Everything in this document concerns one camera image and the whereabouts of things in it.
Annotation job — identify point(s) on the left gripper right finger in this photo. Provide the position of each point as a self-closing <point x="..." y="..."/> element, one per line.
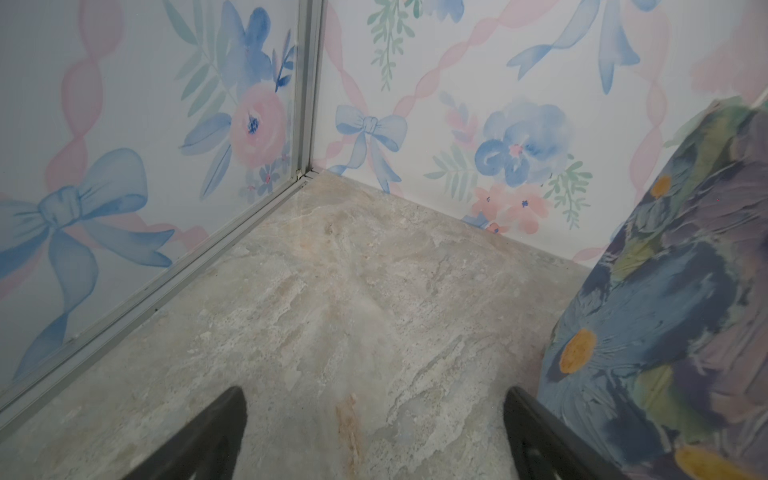
<point x="543" y="447"/>

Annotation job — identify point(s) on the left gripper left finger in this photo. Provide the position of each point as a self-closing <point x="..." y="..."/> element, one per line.
<point x="206" y="448"/>

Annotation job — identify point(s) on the floral paper bag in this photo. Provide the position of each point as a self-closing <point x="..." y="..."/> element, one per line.
<point x="659" y="363"/>

